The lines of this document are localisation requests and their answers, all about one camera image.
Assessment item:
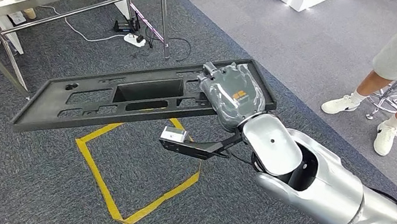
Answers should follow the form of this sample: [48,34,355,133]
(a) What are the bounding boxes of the black floor cable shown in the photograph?
[132,31,194,66]

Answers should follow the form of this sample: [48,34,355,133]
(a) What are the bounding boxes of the white floor cable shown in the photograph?
[34,4,129,48]

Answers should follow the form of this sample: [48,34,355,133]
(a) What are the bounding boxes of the chrome stool base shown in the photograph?
[364,75,397,125]

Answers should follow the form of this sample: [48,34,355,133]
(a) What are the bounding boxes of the yellow floor tape outline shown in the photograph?
[64,105,208,224]

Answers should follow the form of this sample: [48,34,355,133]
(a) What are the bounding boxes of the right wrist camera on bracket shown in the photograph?
[156,119,245,167]

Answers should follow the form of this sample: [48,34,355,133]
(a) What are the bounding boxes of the tan cup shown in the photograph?
[21,7,38,21]

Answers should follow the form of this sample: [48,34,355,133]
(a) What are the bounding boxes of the white power strip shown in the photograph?
[122,32,147,49]

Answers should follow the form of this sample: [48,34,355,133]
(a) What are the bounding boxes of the white box with socket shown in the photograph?
[0,8,31,56]

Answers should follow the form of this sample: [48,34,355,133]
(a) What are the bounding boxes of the black plastic panel part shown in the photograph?
[9,27,284,168]

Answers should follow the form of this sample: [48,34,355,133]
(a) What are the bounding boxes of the thin black camera cable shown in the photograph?
[220,149,255,167]

